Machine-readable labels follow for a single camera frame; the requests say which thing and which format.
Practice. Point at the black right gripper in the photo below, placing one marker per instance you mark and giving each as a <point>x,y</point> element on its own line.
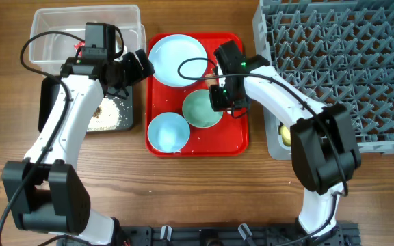
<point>217,104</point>

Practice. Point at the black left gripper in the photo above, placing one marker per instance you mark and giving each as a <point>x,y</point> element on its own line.
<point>135,73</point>

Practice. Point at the green bowl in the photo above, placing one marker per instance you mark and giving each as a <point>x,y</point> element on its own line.
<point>197,110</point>

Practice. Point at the red snack wrapper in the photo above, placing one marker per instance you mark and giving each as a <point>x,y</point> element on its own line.
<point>78,45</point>

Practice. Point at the yellow cup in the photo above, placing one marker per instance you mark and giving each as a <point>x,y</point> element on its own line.
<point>285,135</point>

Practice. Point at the light blue bowl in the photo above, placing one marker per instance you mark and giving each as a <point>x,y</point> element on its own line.
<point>168,132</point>

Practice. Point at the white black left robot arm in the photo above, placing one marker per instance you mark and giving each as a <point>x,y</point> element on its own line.
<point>44,191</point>

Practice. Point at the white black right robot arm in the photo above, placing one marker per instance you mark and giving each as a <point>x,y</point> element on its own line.
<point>324,150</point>

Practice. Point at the grey dishwasher rack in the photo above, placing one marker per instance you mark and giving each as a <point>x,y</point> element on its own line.
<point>336,52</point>

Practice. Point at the carrot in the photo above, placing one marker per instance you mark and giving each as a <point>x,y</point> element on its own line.
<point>209,81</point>

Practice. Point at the brown food scrap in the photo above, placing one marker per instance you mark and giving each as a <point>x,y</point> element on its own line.
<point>97,112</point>

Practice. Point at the rice pile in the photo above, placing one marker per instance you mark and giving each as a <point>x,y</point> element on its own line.
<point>116,115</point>

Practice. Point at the red serving tray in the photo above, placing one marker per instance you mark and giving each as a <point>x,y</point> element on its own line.
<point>229,137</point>

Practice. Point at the light blue plate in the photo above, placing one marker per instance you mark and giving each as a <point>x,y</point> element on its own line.
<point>169,52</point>

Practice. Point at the black plastic tray bin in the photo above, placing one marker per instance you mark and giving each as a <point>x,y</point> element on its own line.
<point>50,89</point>

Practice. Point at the clear plastic bin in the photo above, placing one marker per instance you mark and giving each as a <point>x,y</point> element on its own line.
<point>51,51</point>

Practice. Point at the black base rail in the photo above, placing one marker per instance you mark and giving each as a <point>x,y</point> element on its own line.
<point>343,234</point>

